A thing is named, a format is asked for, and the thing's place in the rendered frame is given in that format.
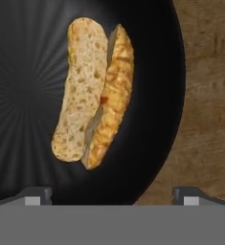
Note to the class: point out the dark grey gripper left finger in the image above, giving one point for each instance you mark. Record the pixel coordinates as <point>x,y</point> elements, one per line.
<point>34,196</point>

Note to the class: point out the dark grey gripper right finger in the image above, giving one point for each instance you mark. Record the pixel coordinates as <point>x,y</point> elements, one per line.
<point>190,196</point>

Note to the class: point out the black round bowl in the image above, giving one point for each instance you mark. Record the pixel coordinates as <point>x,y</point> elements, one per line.
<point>24,95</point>

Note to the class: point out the pale split hot dog bun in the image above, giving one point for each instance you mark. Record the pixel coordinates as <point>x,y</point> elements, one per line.
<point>85,92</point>

